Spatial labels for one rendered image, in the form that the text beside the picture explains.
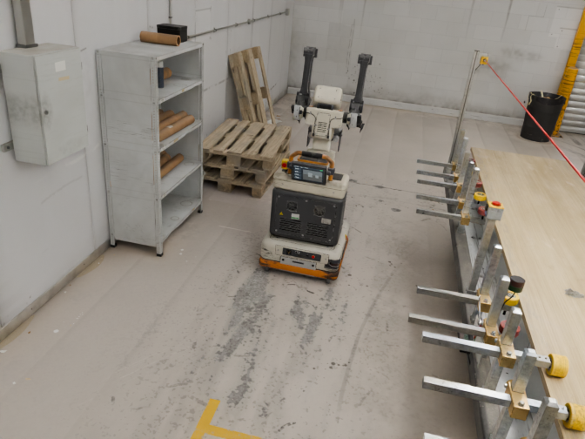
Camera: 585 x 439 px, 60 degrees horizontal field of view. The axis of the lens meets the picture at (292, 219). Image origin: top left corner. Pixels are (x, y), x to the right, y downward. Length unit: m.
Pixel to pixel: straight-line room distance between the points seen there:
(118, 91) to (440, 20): 6.81
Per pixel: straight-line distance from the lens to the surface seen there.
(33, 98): 3.10
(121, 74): 3.83
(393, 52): 9.70
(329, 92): 3.96
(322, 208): 3.78
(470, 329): 2.35
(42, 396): 3.19
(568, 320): 2.57
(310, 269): 3.93
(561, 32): 9.95
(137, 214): 4.15
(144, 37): 4.29
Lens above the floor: 2.17
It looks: 26 degrees down
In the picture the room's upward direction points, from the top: 6 degrees clockwise
